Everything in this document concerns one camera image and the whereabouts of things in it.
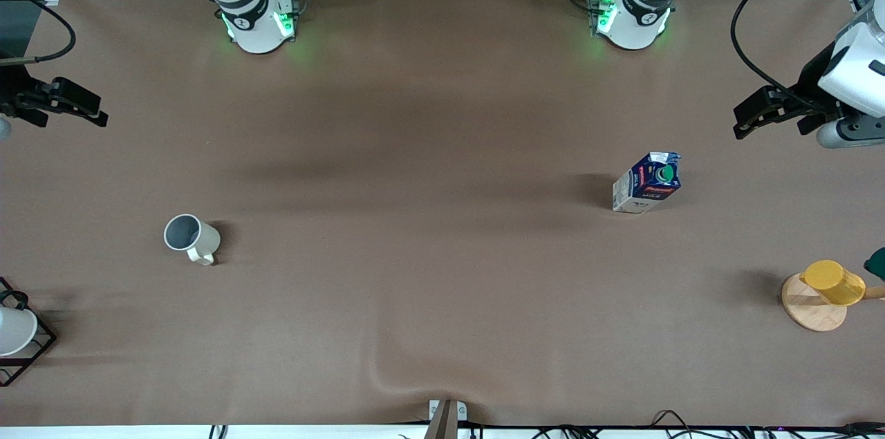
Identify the blue white milk carton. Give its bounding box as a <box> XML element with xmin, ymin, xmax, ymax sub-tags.
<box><xmin>612</xmin><ymin>151</ymin><xmax>682</xmax><ymax>214</ymax></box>

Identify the white cup grey inside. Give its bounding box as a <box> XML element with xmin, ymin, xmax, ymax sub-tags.
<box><xmin>163</xmin><ymin>214</ymin><xmax>222</xmax><ymax>267</ymax></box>

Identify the yellow plastic cup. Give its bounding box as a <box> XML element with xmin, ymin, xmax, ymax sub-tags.
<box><xmin>800</xmin><ymin>260</ymin><xmax>866</xmax><ymax>306</ymax></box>

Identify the wooden mug stand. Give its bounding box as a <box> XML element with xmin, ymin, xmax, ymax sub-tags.
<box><xmin>781</xmin><ymin>272</ymin><xmax>885</xmax><ymax>333</ymax></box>

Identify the white bowl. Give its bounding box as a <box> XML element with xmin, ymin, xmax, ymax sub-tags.
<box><xmin>0</xmin><ymin>306</ymin><xmax>39</xmax><ymax>357</ymax></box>

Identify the brown table cover cloth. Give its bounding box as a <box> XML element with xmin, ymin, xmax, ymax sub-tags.
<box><xmin>0</xmin><ymin>0</ymin><xmax>885</xmax><ymax>428</ymax></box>

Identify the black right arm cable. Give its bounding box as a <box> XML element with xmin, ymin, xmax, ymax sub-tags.
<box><xmin>0</xmin><ymin>0</ymin><xmax>77</xmax><ymax>67</ymax></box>

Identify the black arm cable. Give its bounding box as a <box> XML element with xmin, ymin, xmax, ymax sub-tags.
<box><xmin>0</xmin><ymin>0</ymin><xmax>77</xmax><ymax>67</ymax></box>
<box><xmin>730</xmin><ymin>0</ymin><xmax>885</xmax><ymax>112</ymax></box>

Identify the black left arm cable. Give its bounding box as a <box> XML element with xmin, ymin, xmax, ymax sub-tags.
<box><xmin>730</xmin><ymin>0</ymin><xmax>885</xmax><ymax>112</ymax></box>

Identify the black wire rack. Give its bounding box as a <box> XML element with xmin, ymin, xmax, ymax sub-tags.
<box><xmin>0</xmin><ymin>277</ymin><xmax>57</xmax><ymax>388</ymax></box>

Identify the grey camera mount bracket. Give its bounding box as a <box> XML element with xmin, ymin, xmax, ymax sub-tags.
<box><xmin>427</xmin><ymin>399</ymin><xmax>469</xmax><ymax>439</ymax></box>

